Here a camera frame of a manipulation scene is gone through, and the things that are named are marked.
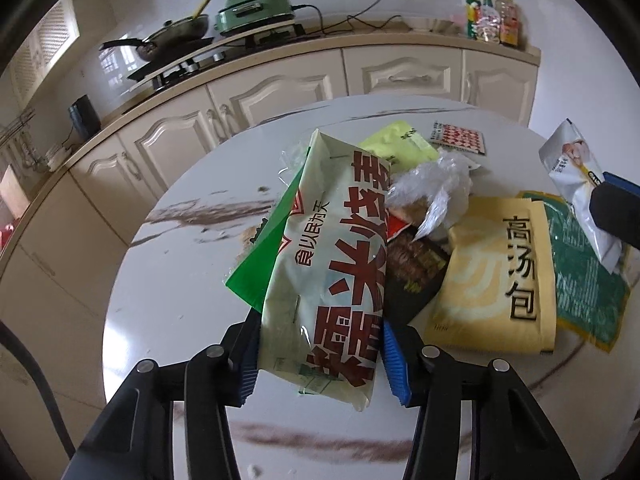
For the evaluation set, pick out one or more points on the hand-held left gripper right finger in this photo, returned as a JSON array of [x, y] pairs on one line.
[[397, 375]]

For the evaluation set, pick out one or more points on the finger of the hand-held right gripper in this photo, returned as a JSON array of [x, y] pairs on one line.
[[617, 215], [622, 181]]

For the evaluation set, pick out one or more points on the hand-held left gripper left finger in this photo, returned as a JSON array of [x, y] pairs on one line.
[[247, 366]]

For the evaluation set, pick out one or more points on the white snack packet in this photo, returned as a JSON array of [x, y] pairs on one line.
[[572, 170]]

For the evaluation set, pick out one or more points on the dark brown snack packet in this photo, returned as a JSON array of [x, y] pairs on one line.
[[410, 280]]

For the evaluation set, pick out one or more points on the cream packet with red characters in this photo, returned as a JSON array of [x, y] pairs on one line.
[[320, 270]]

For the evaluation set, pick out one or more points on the green packet with yellow border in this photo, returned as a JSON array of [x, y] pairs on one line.
[[580, 285]]

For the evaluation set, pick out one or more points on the plain green packet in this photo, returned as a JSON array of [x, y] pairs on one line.
[[255, 270]]

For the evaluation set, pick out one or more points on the yellow packet with black characters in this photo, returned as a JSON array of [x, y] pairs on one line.
[[480, 280]]

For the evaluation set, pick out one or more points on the small red packet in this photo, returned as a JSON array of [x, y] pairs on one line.
[[397, 227]]

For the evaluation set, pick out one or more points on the red and white patterned packet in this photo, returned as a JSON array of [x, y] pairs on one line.
[[460, 137]]

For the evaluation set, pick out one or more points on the crumpled clear plastic wrap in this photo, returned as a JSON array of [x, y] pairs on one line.
[[440, 185]]

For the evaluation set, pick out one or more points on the amber oil bottle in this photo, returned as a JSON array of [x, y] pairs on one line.
[[509, 22]]

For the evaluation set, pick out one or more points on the yellow-green bottle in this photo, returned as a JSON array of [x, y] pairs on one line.
[[472, 15]]

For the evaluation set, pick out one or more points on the yellow-green packet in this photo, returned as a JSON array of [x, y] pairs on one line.
[[395, 142]]

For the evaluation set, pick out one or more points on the cream kitchen cabinets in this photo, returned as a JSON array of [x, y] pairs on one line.
[[300, 90]]

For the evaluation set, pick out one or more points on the white small container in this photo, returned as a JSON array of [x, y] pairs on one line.
[[56, 156]]

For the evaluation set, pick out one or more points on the black cylindrical container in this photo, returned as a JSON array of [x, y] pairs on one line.
[[84, 117]]

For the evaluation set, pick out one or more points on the black gas stove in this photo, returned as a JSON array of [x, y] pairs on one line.
[[210, 55]]

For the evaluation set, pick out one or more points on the dark wok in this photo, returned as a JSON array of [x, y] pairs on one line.
[[175, 35]]

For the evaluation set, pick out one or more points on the green electric cooker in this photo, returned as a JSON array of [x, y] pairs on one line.
[[255, 7]]

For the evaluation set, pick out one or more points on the white lattice panel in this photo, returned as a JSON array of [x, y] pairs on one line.
[[47, 45]]

